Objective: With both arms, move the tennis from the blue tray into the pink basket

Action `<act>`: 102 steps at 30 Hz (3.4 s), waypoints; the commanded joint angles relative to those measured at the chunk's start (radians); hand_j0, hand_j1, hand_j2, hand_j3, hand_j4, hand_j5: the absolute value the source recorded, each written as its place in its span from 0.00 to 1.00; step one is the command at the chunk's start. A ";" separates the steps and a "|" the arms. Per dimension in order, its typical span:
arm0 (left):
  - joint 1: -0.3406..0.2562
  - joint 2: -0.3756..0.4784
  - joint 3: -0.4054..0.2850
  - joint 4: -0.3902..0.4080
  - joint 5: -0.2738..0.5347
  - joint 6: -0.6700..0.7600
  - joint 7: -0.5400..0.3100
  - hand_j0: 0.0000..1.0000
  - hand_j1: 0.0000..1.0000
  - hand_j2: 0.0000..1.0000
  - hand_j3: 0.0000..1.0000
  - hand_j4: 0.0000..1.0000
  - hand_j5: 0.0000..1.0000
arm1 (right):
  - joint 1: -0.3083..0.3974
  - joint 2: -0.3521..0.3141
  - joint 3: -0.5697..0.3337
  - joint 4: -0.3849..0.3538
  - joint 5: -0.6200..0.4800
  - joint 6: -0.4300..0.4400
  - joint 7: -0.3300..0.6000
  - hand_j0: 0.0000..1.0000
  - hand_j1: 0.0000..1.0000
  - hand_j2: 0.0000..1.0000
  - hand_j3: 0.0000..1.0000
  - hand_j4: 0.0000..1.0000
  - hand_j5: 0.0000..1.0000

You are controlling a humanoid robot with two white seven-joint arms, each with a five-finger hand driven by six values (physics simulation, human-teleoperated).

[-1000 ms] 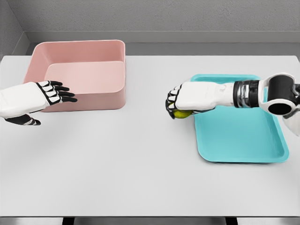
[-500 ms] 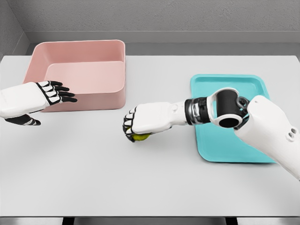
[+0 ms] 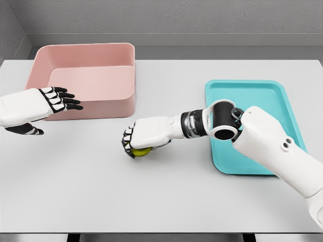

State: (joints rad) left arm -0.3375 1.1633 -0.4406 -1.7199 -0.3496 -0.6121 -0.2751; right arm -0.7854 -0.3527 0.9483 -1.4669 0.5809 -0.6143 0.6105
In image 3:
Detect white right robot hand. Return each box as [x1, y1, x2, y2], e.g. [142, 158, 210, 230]
[121, 116, 173, 159]

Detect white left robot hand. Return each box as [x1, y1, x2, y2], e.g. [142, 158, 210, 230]
[0, 87, 84, 136]

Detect yellow-green tennis ball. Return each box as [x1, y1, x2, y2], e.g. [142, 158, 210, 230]
[130, 147, 152, 158]

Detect pink basket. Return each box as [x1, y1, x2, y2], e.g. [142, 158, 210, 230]
[24, 42, 136, 121]

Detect blue tray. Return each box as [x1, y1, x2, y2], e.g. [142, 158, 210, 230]
[204, 79, 308, 176]

